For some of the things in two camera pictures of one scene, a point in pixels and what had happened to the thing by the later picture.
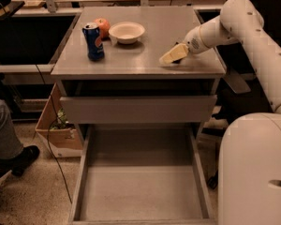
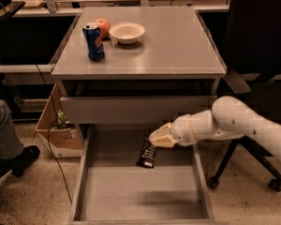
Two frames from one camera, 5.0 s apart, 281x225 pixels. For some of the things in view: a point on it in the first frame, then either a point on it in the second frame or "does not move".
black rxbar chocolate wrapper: [179, 52] to [147, 155]
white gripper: [193, 43] to [184, 130]
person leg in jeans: [5, 141] does not move
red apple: [104, 26] does not move
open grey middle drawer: [143, 174] does not move
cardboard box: [64, 141] does not move
